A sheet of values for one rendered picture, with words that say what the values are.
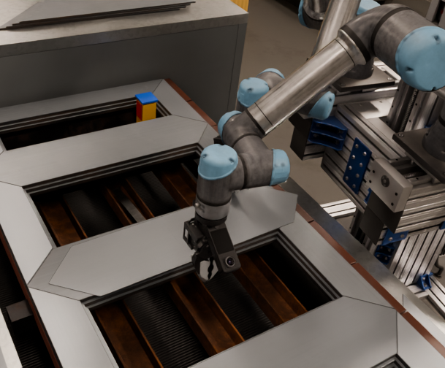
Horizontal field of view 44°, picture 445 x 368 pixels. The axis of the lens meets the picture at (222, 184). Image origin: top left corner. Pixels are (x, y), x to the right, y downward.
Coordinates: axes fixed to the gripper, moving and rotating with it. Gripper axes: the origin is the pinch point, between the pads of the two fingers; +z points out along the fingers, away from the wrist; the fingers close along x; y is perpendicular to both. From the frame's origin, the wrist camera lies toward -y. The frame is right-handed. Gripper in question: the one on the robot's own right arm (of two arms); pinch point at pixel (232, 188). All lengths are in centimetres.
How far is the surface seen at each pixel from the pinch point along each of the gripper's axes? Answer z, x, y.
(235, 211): 0.6, -4.2, 8.3
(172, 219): 0.7, -21.6, 3.9
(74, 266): 1, -50, 9
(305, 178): 86, 110, -75
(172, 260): 0.6, -28.6, 17.2
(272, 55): 87, 187, -214
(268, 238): 2.4, -0.7, 19.8
